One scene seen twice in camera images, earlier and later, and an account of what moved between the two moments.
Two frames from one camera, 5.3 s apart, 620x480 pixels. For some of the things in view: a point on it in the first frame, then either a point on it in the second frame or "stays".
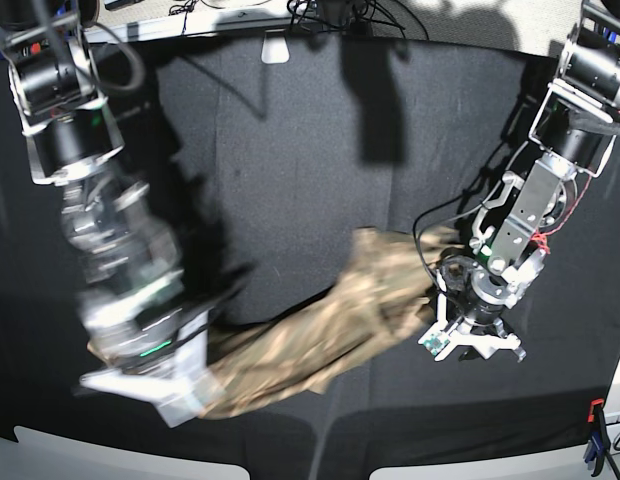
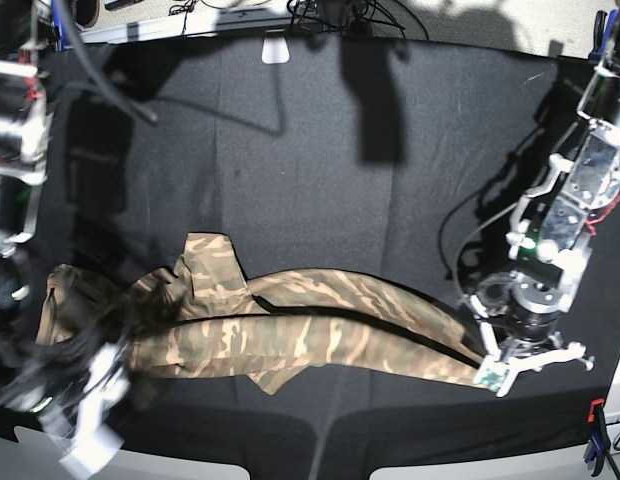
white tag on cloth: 275,48 stays
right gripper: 488,295 -> 535,307
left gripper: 128,316 -> 73,383
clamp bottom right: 599,443 stays
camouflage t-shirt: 277,356 -> 205,315
